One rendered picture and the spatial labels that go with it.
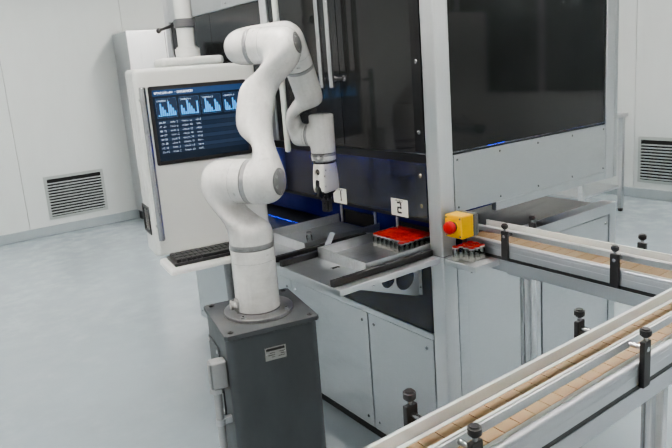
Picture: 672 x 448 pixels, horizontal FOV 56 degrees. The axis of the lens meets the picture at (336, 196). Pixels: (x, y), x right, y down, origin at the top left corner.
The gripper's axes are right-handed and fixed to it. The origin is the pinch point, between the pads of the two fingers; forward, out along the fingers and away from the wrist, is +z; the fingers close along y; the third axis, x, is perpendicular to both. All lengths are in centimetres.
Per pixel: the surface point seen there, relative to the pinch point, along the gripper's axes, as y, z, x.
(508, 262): 5, 16, -61
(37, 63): 224, -71, 470
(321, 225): 27.2, 15.3, 20.4
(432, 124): 2.6, -27.1, -38.6
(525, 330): 8, 38, -65
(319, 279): -27.7, 16.0, -12.9
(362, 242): 8.3, 14.7, -8.5
